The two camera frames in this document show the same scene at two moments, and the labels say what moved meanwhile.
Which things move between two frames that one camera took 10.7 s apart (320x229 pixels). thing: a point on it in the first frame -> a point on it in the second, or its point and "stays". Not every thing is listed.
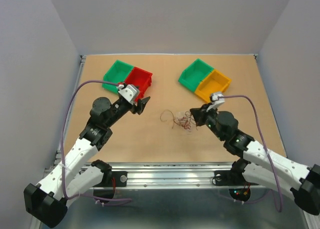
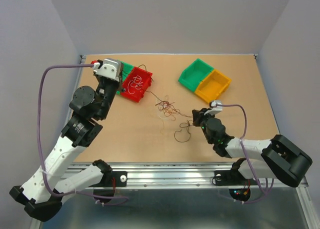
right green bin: (195, 74) stays
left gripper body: (120, 109) -> (107, 91)
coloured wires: (185, 123) -> (169, 110)
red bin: (141, 78) stays
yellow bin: (215, 82) stays
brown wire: (166, 120) -> (183, 122)
